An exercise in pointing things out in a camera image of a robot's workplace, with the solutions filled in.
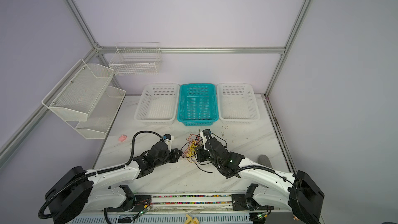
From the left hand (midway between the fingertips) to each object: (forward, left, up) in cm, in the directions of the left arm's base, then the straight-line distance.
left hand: (181, 153), depth 84 cm
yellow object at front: (-30, -6, -5) cm, 31 cm away
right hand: (-1, -7, +8) cm, 11 cm away
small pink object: (+12, +39, -5) cm, 41 cm away
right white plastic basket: (+42, -37, -4) cm, 56 cm away
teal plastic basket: (+41, -8, -5) cm, 42 cm away
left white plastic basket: (+41, +22, -6) cm, 48 cm away
